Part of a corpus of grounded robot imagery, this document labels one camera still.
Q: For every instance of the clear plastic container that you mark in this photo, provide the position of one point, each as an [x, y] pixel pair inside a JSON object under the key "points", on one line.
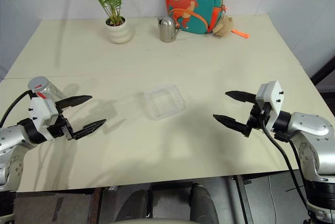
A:
{"points": [[178, 103]]}

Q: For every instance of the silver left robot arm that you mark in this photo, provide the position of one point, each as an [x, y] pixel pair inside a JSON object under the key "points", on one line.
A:
{"points": [[11, 136]]}

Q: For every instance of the brown plush bear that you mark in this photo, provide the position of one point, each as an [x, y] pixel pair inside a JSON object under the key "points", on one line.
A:
{"points": [[223, 26]]}

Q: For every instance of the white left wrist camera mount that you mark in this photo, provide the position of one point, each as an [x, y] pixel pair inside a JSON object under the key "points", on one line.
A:
{"points": [[39, 111]]}

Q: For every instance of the grey cap with red arrow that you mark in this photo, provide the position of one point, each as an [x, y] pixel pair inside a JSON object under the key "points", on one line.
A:
{"points": [[38, 84]]}

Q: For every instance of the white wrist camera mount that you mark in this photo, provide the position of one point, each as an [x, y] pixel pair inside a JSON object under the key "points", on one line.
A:
{"points": [[273, 95], [39, 111]]}

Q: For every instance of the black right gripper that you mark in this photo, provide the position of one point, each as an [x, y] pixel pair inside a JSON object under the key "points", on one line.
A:
{"points": [[257, 119]]}

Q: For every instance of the dark furniture piece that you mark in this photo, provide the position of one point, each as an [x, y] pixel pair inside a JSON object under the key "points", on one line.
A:
{"points": [[325, 74]]}

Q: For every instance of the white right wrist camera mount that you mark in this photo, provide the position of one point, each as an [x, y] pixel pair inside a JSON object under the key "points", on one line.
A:
{"points": [[273, 95]]}

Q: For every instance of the dark rounded shape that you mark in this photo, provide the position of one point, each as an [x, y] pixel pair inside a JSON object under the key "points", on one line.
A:
{"points": [[137, 204], [202, 203]]}

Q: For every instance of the clear plastic tube body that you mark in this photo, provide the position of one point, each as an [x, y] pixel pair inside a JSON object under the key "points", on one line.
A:
{"points": [[53, 93]]}

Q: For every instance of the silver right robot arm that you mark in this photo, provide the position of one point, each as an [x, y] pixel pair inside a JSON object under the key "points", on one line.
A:
{"points": [[311, 127]]}

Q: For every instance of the teal dinosaur backpack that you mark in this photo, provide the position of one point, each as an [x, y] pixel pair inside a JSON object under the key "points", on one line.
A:
{"points": [[195, 1]]}

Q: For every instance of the white ribbed plant pot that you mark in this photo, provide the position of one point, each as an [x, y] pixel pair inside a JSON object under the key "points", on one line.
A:
{"points": [[119, 33]]}

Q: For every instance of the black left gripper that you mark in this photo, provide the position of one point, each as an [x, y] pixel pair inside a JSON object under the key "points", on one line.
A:
{"points": [[61, 128]]}

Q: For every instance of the stainless steel watering can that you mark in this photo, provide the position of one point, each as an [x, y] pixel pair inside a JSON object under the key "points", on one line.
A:
{"points": [[167, 30]]}

